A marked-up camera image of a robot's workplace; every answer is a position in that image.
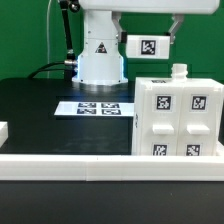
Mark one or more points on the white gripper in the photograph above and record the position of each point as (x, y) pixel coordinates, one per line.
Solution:
(151, 6)

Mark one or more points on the small white box with tag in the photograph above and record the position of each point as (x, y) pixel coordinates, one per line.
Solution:
(148, 47)

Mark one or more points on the white cabinet body box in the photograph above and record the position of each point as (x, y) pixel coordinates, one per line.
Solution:
(178, 78)

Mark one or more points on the white door panel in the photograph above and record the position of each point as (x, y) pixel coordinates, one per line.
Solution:
(160, 123)
(200, 113)

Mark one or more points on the white base sheet with tags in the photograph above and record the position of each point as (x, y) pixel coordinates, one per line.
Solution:
(105, 109)

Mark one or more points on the white U-shaped fence frame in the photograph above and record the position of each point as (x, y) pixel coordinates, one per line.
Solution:
(110, 168)

